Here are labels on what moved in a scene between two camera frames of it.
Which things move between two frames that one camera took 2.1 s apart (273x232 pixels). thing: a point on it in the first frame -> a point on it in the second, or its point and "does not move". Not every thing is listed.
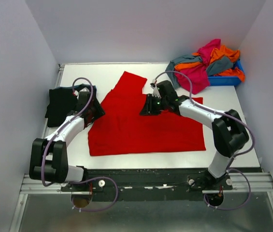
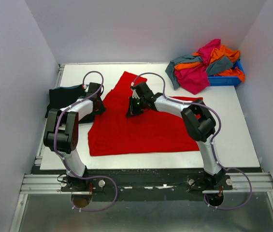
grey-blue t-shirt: [213, 66] does not move
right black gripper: [148, 109] -> [131, 111]
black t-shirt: [63, 100] does not move
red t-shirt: [123, 130] does not move
